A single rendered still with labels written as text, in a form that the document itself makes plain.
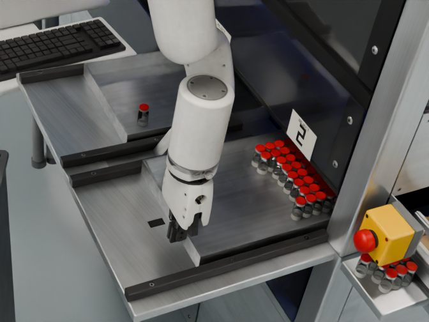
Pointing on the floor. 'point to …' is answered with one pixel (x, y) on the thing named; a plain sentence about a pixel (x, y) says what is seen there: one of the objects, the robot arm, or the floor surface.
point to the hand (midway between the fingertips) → (177, 230)
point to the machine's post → (374, 158)
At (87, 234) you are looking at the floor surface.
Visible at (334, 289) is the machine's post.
